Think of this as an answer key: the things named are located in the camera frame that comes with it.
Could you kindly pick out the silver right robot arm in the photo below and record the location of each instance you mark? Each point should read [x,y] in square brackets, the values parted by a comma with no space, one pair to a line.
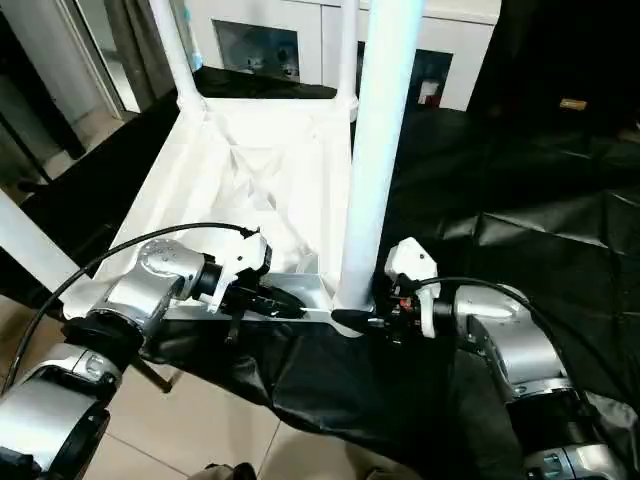
[515,350]

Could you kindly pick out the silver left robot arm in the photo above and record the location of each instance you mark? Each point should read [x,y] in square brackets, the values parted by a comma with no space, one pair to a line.
[150,290]

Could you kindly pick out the black table mat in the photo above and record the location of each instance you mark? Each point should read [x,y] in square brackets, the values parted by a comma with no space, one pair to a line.
[540,230]

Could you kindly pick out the black left robot foot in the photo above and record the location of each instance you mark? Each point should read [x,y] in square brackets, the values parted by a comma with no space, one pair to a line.
[232,473]

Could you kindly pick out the teal patterned cloth strip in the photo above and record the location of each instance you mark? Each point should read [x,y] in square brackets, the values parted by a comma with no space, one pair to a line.
[188,30]

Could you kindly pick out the white display cabinet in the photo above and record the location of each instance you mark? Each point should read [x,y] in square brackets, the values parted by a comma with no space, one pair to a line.
[300,25]

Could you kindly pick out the black cabinet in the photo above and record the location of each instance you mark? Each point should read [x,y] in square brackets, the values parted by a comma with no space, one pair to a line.
[570,50]

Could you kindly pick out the black table frame leg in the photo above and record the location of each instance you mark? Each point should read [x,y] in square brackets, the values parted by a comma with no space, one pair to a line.
[155,375]

